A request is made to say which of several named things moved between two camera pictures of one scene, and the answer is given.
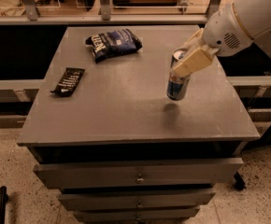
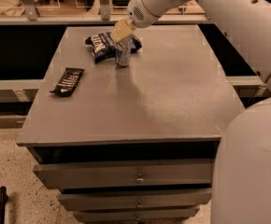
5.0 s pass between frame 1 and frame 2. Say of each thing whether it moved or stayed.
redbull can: moved
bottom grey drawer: stayed
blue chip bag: stayed
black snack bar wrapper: stayed
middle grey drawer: stayed
